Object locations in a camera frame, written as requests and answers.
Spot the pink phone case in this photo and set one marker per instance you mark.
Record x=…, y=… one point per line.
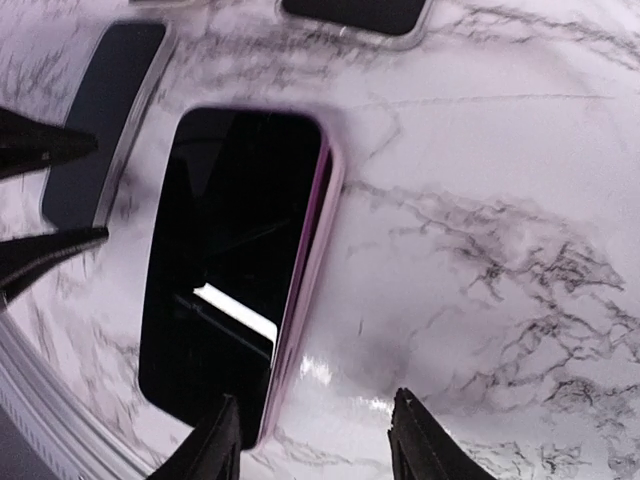
x=310, y=280

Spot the clear magsafe phone case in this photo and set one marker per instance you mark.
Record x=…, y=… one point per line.
x=355, y=35

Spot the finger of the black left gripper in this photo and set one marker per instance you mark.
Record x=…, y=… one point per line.
x=25, y=260
x=28, y=145

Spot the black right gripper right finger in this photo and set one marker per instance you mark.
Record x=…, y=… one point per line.
x=420, y=447

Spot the aluminium front rail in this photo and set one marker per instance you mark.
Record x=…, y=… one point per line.
x=83, y=419

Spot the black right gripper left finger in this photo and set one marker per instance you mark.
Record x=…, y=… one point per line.
x=212, y=450

